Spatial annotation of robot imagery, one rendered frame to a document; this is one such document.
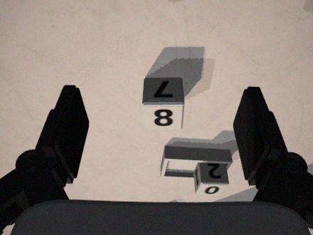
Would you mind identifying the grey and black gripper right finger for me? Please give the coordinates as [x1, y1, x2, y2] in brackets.
[233, 86, 313, 229]

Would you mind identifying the white digit cube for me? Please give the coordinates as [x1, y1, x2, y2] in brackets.
[193, 162, 229, 196]
[142, 78, 184, 130]

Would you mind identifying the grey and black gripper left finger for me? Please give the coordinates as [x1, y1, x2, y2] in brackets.
[0, 85, 89, 235]

